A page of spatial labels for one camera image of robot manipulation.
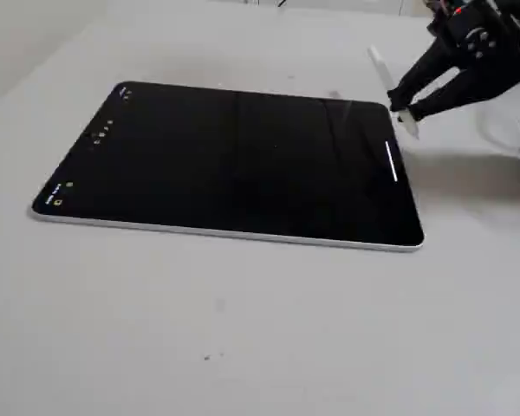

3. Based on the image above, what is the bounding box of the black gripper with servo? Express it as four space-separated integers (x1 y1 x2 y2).
387 0 520 122

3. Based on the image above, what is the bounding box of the white stylus pencil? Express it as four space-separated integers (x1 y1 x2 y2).
367 45 421 140

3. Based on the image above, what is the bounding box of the black screen silver tablet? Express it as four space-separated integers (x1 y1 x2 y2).
29 80 426 255

